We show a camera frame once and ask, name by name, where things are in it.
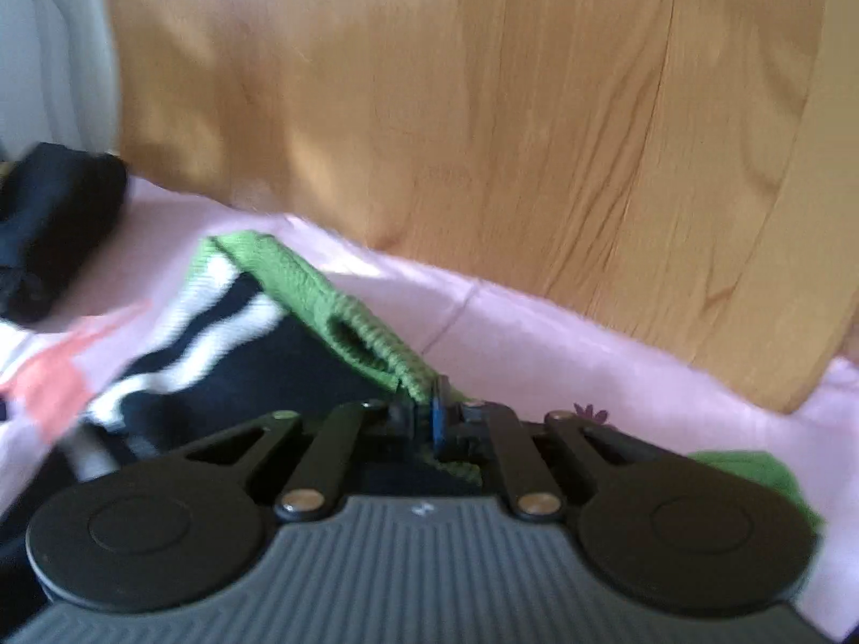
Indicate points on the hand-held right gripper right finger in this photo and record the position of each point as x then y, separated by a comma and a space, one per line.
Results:
439, 419

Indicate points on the pink printed bedsheet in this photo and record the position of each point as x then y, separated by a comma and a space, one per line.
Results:
537, 362

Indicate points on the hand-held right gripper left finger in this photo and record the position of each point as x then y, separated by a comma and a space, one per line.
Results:
406, 419

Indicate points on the dark folded garment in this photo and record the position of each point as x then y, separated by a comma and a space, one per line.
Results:
54, 214

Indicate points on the wooden headboard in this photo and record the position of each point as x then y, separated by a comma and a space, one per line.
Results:
470, 114

